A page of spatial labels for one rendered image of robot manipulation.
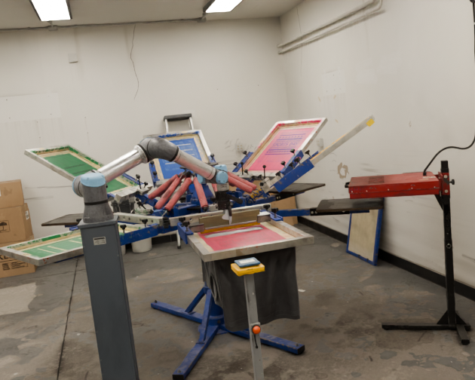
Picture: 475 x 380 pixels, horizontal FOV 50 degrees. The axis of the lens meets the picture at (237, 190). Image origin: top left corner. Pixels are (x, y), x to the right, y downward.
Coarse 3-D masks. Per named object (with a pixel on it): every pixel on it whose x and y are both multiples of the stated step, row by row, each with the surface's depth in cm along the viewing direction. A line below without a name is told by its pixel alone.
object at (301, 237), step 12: (288, 228) 290; (192, 240) 284; (288, 240) 262; (300, 240) 263; (312, 240) 265; (204, 252) 255; (216, 252) 253; (228, 252) 254; (240, 252) 256; (252, 252) 257
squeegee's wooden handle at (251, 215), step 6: (246, 210) 318; (252, 210) 318; (258, 210) 319; (204, 216) 312; (210, 216) 311; (216, 216) 312; (234, 216) 315; (240, 216) 316; (246, 216) 317; (252, 216) 318; (204, 222) 310; (210, 222) 311; (216, 222) 312; (222, 222) 313; (228, 222) 314; (234, 222) 315; (204, 228) 311
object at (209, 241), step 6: (198, 234) 312; (204, 234) 311; (228, 234) 304; (234, 234) 302; (204, 240) 297; (210, 240) 295; (210, 246) 281; (216, 246) 280; (234, 246) 276; (240, 246) 274
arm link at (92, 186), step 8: (88, 176) 250; (96, 176) 250; (104, 176) 255; (80, 184) 255; (88, 184) 249; (96, 184) 250; (104, 184) 254; (80, 192) 257; (88, 192) 250; (96, 192) 250; (104, 192) 253; (88, 200) 250; (96, 200) 250; (104, 200) 253
